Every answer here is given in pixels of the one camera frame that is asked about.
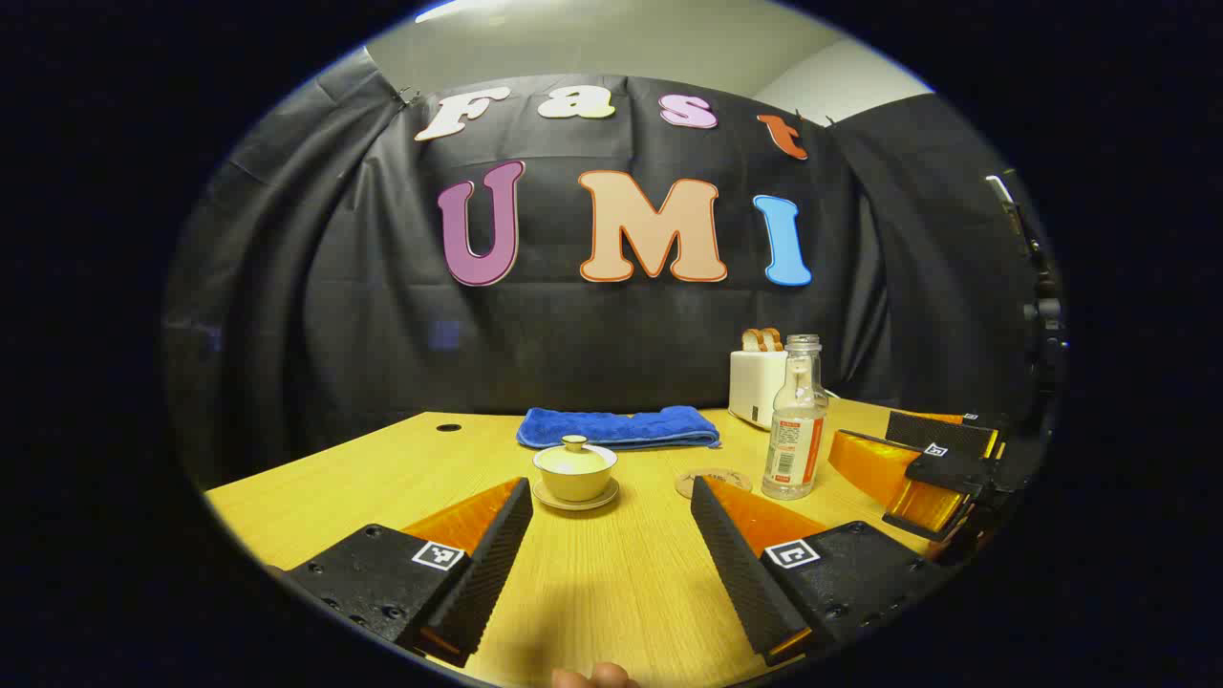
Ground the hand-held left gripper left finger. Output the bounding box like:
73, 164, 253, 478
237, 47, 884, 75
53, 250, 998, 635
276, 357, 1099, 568
285, 476, 536, 670

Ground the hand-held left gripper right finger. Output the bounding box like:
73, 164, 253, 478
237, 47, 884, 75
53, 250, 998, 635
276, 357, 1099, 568
688, 474, 947, 668

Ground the round wooden coaster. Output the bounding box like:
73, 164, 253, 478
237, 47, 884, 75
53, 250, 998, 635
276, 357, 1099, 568
675, 467, 755, 500

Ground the yellow ceramic teacup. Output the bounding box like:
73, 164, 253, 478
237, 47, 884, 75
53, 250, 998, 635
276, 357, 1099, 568
533, 457, 619, 504

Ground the clear water bottle orange label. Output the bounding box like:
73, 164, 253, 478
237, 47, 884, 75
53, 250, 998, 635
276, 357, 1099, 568
762, 334, 830, 502

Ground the yellow teacup lid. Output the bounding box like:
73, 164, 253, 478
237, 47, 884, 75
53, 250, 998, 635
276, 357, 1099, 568
534, 435, 618, 477

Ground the yellow ceramic saucer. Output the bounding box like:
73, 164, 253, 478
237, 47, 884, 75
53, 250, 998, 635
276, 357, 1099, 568
530, 478, 622, 513

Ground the white toaster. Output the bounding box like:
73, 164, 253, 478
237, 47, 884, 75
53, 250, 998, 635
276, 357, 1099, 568
728, 348, 790, 432

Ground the blue folded towel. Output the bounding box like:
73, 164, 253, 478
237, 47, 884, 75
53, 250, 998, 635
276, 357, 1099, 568
516, 405, 723, 451

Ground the black backdrop cloth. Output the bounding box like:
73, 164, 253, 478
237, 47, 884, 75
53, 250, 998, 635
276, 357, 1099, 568
162, 48, 1062, 488

